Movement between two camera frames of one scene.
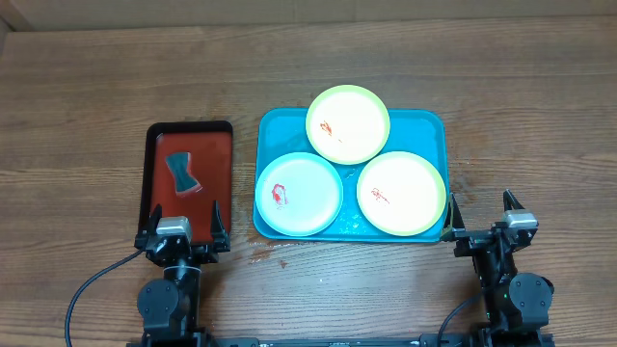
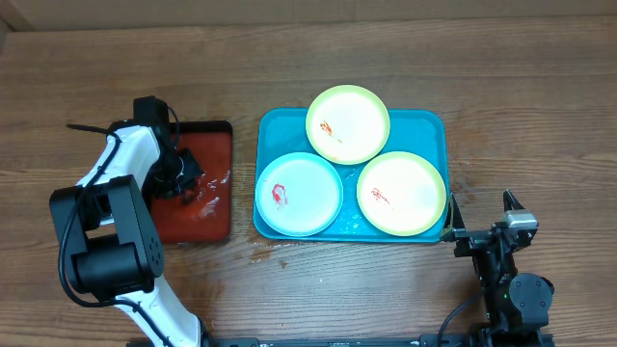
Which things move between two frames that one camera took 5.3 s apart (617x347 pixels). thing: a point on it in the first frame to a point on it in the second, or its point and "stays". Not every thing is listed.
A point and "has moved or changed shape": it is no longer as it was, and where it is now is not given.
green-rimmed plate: (401, 194) stays
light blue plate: (299, 194) stays
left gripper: (221, 241) to (163, 189)
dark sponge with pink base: (179, 164) has moved or changed shape
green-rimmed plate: (347, 124) stays
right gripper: (474, 243) stays
